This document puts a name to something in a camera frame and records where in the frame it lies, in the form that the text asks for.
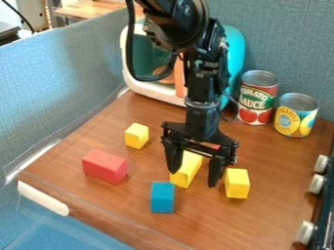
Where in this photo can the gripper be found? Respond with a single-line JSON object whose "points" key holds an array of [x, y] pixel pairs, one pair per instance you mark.
{"points": [[201, 125]]}

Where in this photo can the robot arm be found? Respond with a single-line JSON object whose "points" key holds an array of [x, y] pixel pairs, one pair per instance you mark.
{"points": [[182, 19]]}

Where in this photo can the yellow long block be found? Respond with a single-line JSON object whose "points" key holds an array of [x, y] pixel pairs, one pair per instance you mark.
{"points": [[189, 171]]}

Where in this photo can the yellow cube block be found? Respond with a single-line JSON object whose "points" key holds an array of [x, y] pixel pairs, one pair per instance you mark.
{"points": [[237, 183], [137, 135]]}

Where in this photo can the blue block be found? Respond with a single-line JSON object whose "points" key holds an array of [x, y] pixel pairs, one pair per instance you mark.
{"points": [[162, 197]]}

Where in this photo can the red block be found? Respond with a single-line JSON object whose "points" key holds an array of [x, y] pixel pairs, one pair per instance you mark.
{"points": [[105, 166]]}

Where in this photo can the red tomato sauce can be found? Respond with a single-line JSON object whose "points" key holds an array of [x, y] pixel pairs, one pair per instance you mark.
{"points": [[257, 97]]}

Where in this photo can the toy microwave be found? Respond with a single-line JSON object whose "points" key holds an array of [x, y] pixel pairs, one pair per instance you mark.
{"points": [[150, 65]]}

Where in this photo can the yellow pineapple can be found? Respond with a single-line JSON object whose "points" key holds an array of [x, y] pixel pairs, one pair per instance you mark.
{"points": [[295, 115]]}

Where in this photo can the toy stove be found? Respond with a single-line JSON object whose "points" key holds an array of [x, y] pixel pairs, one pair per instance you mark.
{"points": [[319, 201]]}

